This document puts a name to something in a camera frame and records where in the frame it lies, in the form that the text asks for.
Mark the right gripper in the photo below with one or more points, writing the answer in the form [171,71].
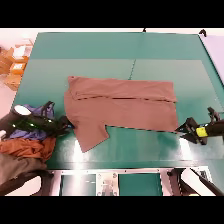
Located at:
[199,131]

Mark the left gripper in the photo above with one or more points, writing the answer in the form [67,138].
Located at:
[61,125]

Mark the brown T-shirt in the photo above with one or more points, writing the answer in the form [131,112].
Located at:
[126,106]

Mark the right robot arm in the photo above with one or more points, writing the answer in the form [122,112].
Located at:
[216,128]

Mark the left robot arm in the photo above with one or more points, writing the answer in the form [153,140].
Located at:
[31,123]

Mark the blue garment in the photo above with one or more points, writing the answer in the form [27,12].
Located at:
[28,135]

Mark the orange garment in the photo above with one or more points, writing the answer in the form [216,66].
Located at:
[30,148]

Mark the grey garment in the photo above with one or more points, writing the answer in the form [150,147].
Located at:
[16,166]

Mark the cardboard box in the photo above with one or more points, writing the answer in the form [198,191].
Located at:
[13,82]
[18,68]

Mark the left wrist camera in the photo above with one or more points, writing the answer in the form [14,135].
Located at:
[48,109]

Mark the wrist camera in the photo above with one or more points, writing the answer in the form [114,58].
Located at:
[48,109]
[213,115]

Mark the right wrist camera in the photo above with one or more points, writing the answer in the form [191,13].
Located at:
[213,115]

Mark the silver frame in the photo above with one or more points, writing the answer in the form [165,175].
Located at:
[106,183]

